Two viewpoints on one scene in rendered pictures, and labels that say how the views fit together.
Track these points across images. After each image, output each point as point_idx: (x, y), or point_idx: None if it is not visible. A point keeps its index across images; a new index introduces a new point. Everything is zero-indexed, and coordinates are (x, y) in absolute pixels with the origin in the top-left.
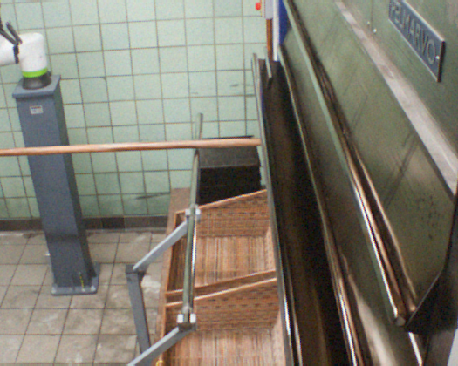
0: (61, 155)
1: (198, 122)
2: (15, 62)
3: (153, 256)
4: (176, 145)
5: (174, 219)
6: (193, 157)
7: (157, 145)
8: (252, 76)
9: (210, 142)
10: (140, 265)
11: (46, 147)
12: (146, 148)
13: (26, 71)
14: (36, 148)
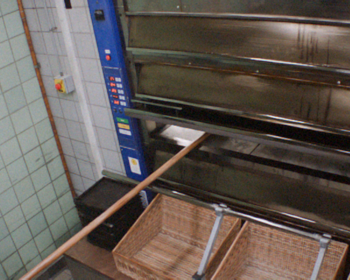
0: None
1: (115, 174)
2: None
3: (209, 255)
4: (140, 189)
5: (119, 254)
6: (156, 189)
7: (129, 196)
8: (146, 119)
9: (156, 174)
10: (203, 268)
11: (59, 249)
12: (125, 202)
13: None
14: (52, 255)
